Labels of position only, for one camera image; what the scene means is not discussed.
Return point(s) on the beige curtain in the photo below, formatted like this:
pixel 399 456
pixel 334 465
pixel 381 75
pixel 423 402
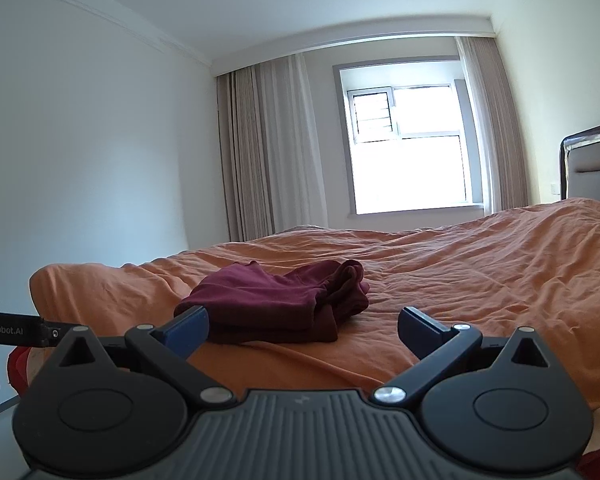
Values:
pixel 242 160
pixel 505 135

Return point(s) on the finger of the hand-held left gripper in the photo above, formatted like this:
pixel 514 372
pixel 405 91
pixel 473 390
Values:
pixel 55 335

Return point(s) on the orange duvet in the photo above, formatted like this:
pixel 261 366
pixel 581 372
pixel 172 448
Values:
pixel 480 270

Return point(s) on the maroon long-sleeve shirt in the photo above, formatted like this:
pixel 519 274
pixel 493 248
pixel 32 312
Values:
pixel 280 295

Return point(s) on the window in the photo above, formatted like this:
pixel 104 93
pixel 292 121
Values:
pixel 410 160

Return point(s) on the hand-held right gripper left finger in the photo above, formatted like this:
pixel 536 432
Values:
pixel 185 332

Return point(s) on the red bed sheet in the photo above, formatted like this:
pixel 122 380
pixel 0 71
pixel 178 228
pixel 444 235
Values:
pixel 22 367

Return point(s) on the sheer white curtain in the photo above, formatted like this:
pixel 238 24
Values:
pixel 472 110
pixel 295 150

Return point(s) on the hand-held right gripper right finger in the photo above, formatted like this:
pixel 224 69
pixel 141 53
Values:
pixel 420 327

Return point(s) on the padded headboard with wooden frame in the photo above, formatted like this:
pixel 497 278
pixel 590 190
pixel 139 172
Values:
pixel 597 165

